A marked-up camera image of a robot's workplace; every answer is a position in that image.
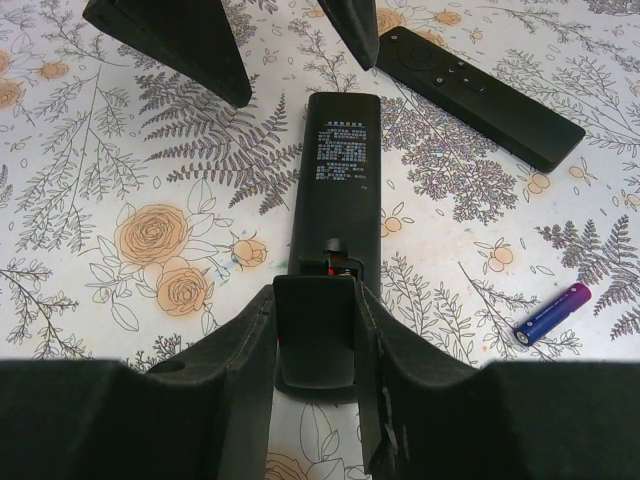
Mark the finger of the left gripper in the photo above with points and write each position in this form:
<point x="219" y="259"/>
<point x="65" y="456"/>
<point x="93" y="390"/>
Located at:
<point x="355" y="22"/>
<point x="192" y="37"/>

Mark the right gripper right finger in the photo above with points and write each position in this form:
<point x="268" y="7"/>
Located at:
<point x="426" y="415"/>

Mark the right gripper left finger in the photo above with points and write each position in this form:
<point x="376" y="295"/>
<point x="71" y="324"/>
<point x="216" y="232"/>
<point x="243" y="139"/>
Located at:
<point x="201" y="414"/>

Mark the black battery cover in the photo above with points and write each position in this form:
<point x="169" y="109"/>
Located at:
<point x="315" y="329"/>

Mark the black TV remote with buttons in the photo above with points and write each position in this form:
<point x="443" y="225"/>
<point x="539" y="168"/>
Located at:
<point x="337" y="219"/>

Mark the slim black remote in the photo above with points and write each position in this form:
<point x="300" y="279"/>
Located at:
<point x="517" y="123"/>

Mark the purple blue battery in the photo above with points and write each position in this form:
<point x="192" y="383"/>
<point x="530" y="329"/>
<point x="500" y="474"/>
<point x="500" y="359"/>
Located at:
<point x="554" y="313"/>

